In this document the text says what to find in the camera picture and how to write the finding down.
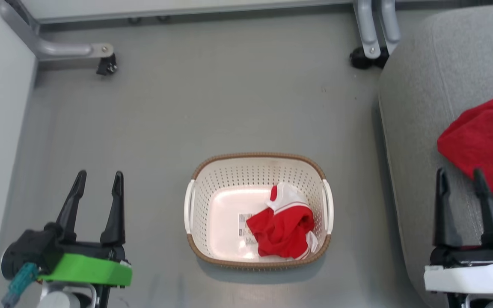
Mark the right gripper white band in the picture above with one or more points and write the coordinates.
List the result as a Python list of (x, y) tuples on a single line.
[(473, 273)]

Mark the plain red garment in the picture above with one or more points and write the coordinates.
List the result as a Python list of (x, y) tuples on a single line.
[(486, 141)]

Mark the white paper label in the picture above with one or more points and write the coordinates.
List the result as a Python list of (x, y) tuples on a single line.
[(244, 229)]

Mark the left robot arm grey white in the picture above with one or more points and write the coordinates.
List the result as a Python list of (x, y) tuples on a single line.
[(58, 297)]

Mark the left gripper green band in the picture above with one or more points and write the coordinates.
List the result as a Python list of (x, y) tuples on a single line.
[(84, 269)]

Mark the narrow grey partition foot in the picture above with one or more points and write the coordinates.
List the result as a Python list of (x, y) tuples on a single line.
[(390, 21)]

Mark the long grey partition foot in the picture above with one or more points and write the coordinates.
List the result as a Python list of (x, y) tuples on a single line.
[(62, 49)]

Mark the black caster wheel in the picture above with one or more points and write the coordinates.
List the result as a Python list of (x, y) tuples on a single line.
[(360, 59), (107, 66), (382, 57)]

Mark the white laundry basket brown rim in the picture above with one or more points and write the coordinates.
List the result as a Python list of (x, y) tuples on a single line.
[(229, 205)]

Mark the grey fabric sofa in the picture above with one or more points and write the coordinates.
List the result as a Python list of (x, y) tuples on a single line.
[(426, 107)]

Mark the wide grey partition foot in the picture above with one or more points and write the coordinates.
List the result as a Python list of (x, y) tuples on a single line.
[(366, 30)]

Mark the red garment with white collar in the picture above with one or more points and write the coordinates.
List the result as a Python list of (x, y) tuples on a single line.
[(285, 231)]

